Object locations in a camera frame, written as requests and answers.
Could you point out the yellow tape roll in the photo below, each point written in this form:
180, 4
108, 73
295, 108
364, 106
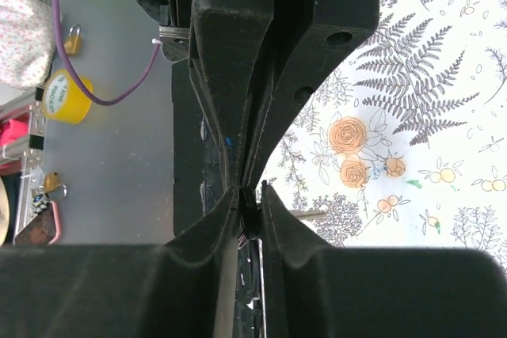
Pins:
63, 100

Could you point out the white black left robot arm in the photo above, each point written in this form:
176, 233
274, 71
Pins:
241, 72

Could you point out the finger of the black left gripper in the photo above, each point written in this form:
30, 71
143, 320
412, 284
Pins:
295, 46
226, 36

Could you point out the floral fabric bundle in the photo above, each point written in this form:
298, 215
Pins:
27, 42

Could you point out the floral patterned table mat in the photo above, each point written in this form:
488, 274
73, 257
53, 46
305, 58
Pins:
405, 143

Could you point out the brass padlock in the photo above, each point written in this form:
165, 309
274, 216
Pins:
73, 42
53, 187

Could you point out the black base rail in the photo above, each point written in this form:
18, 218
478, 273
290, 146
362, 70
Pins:
197, 185

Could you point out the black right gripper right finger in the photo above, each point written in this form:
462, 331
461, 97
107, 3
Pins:
313, 289

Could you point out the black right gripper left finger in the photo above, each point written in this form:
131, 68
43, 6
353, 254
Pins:
185, 288

